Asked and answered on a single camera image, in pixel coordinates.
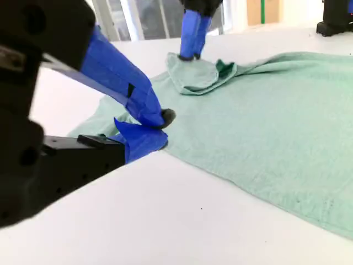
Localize brown cardboard box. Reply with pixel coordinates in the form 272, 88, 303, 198
247, 0, 285, 27

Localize white framed window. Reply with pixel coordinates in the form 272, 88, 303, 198
90, 0, 233, 42

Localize mint green t-shirt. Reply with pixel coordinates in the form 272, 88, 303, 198
67, 51, 353, 241

